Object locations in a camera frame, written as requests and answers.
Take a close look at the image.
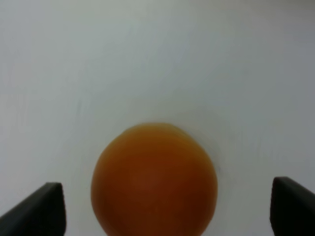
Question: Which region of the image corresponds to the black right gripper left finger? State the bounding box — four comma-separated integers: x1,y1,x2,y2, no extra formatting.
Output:
0,182,66,236

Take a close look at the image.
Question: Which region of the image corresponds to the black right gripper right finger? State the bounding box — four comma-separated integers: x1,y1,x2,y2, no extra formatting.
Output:
269,177,315,236

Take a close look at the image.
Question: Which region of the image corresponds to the red orange peach fruit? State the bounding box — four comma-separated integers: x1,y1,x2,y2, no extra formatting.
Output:
91,123,218,236

